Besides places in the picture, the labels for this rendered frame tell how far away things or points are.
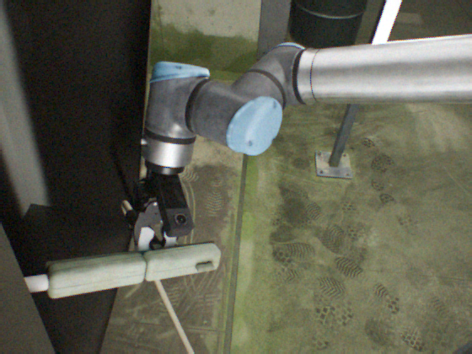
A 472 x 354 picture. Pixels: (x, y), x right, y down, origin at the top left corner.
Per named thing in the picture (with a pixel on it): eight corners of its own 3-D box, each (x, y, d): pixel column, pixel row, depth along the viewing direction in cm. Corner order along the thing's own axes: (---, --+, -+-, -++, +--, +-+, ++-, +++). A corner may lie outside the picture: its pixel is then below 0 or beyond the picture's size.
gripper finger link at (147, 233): (135, 249, 74) (147, 210, 71) (145, 267, 70) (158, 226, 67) (120, 249, 72) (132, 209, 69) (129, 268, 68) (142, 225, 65)
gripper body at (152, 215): (164, 204, 75) (174, 149, 71) (181, 226, 69) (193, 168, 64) (127, 206, 71) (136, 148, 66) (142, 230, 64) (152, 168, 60)
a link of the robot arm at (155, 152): (204, 145, 62) (150, 143, 57) (198, 171, 64) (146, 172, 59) (183, 128, 69) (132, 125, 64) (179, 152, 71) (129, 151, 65)
